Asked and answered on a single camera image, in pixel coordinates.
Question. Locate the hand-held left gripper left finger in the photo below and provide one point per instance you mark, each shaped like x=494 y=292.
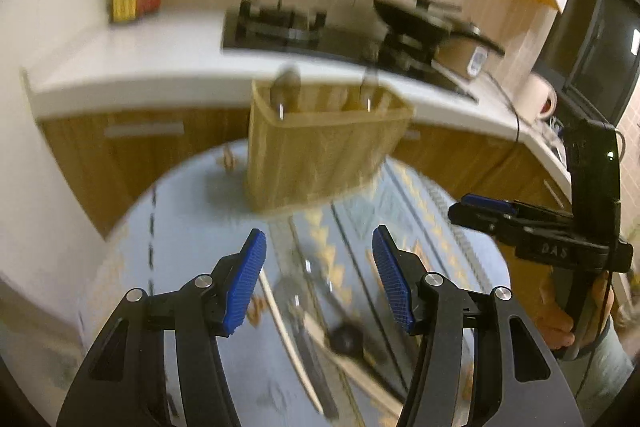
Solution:
x=247 y=282

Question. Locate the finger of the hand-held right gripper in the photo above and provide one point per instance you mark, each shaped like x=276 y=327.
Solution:
x=487 y=203
x=480 y=219

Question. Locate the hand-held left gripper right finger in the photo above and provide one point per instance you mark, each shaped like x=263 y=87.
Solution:
x=392 y=287

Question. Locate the black ladle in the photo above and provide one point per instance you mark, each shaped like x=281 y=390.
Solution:
x=345 y=339

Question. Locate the pale wooden chopstick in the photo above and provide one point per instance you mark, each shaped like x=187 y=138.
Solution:
x=292 y=347

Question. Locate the beige plastic utensil basket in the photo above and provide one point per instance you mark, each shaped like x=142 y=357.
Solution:
x=310 y=157

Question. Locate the person's right forearm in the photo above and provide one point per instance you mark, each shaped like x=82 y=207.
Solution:
x=607 y=372

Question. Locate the person's right hand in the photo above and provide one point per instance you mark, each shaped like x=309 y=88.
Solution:
x=555 y=314

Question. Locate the blue patterned table mat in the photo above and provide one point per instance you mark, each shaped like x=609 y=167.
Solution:
x=200 y=217

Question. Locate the white electric kettle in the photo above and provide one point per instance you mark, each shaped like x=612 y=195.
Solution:
x=535 y=99

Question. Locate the brown rice cooker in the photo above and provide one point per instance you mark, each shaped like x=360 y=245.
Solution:
x=457 y=57

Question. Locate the dark window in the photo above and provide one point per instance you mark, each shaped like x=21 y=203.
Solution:
x=595 y=37

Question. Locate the black wok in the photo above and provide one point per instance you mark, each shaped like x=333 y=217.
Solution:
x=410 y=24

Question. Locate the black gas stove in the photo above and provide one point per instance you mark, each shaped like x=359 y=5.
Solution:
x=310 y=39

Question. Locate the white kitchen countertop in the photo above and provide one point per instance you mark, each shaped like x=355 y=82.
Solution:
x=165 y=52

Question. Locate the white refrigerator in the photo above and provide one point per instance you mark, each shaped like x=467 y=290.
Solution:
x=50 y=7

